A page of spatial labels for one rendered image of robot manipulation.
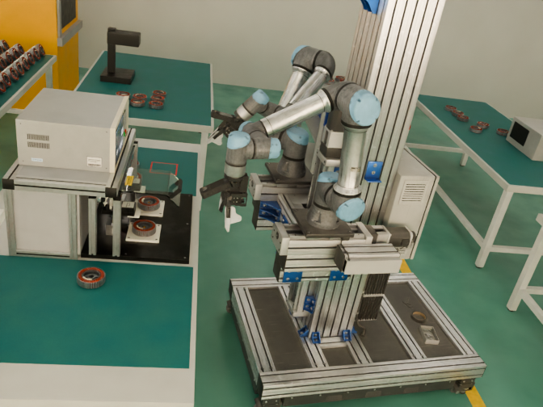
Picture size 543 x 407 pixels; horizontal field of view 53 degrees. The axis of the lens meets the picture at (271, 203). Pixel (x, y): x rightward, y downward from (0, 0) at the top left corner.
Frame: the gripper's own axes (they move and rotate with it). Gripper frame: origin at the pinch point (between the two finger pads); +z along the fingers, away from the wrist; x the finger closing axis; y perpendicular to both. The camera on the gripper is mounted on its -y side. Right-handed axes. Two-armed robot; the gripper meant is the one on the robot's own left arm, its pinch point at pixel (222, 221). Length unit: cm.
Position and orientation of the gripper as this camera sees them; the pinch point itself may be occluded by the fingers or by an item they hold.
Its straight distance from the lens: 202.7
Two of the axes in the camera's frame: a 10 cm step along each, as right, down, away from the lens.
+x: -2.5, -4.9, 8.4
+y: 9.6, 0.1, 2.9
